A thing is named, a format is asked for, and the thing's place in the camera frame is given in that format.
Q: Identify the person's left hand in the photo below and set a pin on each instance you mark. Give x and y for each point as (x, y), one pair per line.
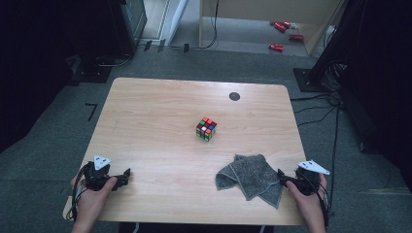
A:
(89, 204)

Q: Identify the black cabinet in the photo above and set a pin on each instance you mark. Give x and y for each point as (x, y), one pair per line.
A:
(128, 29)

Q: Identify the red can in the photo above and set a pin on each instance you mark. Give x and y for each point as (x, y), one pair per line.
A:
(286, 24)
(276, 47)
(296, 37)
(280, 27)

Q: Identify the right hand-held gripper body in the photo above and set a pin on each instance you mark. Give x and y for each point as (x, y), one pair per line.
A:
(307, 183)

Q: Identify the multicoloured puzzle cube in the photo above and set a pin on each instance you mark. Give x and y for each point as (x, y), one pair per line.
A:
(206, 128)

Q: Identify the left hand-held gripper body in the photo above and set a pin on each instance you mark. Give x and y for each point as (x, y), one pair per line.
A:
(97, 176)

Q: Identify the person's right hand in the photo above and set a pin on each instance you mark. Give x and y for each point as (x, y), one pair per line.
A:
(311, 205)

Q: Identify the black stand with base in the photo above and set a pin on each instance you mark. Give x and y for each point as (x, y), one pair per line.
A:
(327, 55)

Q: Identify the person's dark clothing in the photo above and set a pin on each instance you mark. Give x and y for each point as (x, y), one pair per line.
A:
(194, 228)

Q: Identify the black floor plate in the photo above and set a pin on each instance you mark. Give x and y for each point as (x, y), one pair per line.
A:
(92, 73)

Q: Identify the white panel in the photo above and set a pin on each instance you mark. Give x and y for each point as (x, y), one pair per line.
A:
(176, 17)

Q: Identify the grey cloth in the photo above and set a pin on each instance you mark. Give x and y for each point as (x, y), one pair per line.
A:
(251, 176)

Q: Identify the black angled floor tape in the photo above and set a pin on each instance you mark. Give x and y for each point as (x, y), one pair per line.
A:
(93, 110)

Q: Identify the black curtain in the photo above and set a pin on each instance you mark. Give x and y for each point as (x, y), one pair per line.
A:
(382, 81)
(39, 64)

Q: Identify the round black table grommet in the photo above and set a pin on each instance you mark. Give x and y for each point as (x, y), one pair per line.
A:
(234, 96)

